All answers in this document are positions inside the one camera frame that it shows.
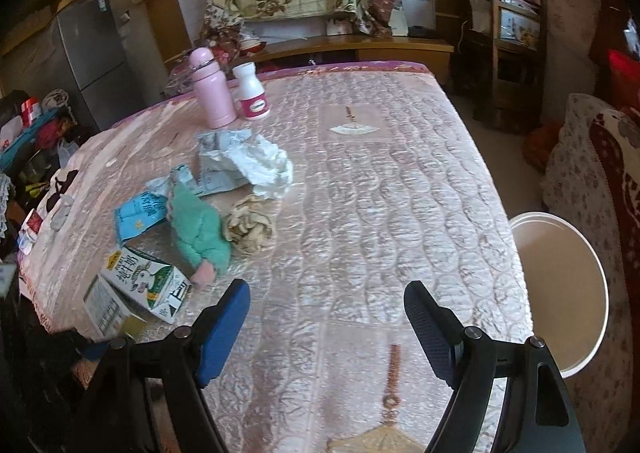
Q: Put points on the blue snack bag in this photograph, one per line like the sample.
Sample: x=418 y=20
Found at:
x=138 y=214

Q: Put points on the pink quilted table cover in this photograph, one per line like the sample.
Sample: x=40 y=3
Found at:
x=388 y=188

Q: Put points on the white paper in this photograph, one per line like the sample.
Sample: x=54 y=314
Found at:
x=230 y=159

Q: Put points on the grey small box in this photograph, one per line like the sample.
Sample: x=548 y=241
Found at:
x=109 y=313

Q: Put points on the grey flat wrapper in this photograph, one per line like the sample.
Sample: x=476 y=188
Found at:
x=175 y=180

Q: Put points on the crumpled beige wrapper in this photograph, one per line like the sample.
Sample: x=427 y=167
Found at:
x=248 y=227

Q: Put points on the green knitted sock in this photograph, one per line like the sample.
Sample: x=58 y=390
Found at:
x=197 y=233

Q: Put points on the wooden TV cabinet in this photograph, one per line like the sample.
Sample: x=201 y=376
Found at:
x=435 y=54

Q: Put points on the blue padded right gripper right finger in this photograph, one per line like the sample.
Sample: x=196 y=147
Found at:
x=438 y=330

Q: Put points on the floral brown white sofa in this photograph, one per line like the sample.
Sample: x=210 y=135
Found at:
x=592 y=181

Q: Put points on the pink thermos bottle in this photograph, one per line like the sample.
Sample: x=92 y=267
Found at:
x=211 y=89

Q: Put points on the white bottle pink label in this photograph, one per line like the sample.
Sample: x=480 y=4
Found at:
x=251 y=93

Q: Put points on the white green milk carton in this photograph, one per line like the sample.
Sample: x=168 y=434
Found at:
x=152 y=284

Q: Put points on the white plastic trash bin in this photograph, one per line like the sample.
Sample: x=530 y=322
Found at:
x=566 y=286

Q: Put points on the grey refrigerator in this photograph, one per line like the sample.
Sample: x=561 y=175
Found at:
x=92 y=65

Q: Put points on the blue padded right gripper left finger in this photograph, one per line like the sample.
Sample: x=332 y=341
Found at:
x=217 y=328

